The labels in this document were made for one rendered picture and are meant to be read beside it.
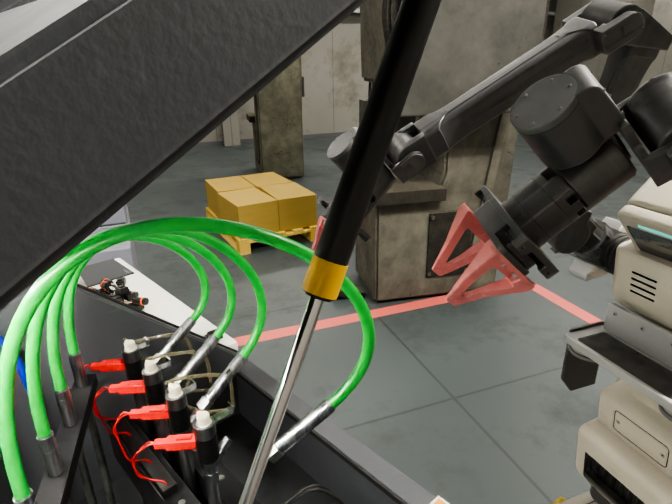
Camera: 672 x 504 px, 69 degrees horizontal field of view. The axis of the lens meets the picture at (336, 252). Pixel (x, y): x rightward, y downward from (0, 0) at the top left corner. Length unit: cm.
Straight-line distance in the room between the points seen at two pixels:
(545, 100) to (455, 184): 277
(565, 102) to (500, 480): 191
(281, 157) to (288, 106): 67
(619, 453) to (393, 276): 226
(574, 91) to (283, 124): 627
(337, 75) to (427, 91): 772
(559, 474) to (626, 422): 113
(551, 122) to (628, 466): 90
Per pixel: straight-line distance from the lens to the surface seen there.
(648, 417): 119
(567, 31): 93
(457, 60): 281
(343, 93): 1048
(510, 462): 230
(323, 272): 24
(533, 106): 46
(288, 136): 669
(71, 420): 79
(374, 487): 86
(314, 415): 60
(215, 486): 75
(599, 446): 125
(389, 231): 313
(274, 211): 425
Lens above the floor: 157
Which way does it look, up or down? 22 degrees down
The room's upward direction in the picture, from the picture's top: 1 degrees counter-clockwise
